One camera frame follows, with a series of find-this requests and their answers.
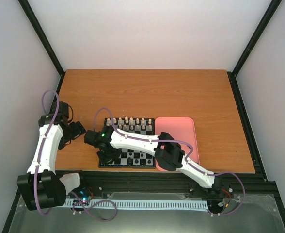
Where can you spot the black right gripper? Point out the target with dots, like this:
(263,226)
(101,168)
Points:
(106,161)

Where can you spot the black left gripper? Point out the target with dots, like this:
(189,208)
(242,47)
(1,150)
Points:
(78,130)

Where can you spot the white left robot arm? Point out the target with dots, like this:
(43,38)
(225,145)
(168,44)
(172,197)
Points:
(48,155)

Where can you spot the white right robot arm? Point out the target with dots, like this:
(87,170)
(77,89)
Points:
(166,151)

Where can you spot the black white chess board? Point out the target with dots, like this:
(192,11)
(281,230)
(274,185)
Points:
(134,146)

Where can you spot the black king piece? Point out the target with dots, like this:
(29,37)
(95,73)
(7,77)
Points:
(129,161)

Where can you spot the pink tray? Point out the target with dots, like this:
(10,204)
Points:
(179,128)

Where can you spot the light blue cable duct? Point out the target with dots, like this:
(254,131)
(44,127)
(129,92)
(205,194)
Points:
(193,205)

